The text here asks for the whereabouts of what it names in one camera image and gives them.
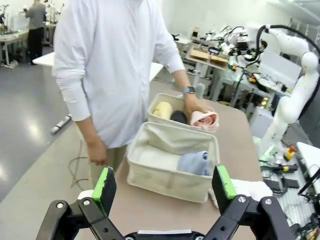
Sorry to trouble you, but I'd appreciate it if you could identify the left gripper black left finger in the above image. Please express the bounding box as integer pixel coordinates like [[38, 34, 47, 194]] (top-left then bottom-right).
[[36, 166, 126, 240]]

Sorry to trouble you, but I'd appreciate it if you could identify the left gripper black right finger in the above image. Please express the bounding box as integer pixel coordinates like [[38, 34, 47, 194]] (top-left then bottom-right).
[[211, 164, 295, 240]]

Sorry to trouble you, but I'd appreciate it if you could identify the white towel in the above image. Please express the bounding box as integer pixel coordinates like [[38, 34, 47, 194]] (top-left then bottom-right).
[[208, 178, 274, 208]]

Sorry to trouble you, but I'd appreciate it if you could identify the lavender blue towel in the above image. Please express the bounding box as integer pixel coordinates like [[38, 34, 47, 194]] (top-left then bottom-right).
[[177, 150, 213, 177]]

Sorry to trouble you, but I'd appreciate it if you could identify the pink towel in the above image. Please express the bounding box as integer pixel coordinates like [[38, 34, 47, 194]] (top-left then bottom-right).
[[189, 111, 221, 133]]

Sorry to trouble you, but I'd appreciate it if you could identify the dark grey towel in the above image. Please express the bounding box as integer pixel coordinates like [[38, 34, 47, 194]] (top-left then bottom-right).
[[170, 109, 188, 125]]

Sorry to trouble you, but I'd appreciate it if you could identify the yellow towel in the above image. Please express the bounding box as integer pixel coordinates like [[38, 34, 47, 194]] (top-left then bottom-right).
[[152, 101, 174, 118]]

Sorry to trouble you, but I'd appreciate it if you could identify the person's left forearm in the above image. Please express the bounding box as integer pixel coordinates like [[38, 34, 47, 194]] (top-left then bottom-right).
[[171, 67, 194, 89]]

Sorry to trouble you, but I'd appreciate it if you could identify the person's right forearm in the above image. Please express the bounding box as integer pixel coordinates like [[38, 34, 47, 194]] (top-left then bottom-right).
[[74, 116, 101, 144]]

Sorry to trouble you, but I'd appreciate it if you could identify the person's right hand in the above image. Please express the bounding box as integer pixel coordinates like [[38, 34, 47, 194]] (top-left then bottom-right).
[[86, 136, 109, 166]]

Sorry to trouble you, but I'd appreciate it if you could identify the person's left hand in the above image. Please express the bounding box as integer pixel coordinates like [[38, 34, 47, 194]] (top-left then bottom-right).
[[184, 92, 213, 123]]

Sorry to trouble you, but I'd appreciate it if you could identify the beige fabric basket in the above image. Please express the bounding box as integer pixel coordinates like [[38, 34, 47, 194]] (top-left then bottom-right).
[[147, 92, 218, 133], [126, 121, 221, 204]]

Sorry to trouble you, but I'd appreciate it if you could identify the red emergency stop button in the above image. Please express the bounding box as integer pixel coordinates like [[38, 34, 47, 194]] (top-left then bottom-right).
[[283, 146, 296, 161]]

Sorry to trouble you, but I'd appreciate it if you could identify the person in white hoodie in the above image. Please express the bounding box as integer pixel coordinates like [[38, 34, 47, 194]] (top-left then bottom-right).
[[51, 0, 196, 187]]

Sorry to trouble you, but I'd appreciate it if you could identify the white monitor panel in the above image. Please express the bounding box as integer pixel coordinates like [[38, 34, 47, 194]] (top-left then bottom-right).
[[257, 46, 303, 87]]

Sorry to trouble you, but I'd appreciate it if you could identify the brown cardboard box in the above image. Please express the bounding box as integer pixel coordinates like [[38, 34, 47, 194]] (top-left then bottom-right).
[[187, 47, 230, 64]]

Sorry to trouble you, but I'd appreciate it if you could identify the person in black t-shirt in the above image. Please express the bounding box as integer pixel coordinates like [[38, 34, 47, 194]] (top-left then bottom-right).
[[24, 0, 47, 66]]

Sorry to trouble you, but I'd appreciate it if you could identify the black floor cable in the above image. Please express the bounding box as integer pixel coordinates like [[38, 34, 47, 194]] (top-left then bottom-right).
[[68, 139, 93, 189]]

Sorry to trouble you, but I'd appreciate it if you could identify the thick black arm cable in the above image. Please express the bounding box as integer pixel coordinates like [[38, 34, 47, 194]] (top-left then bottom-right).
[[254, 24, 320, 57]]

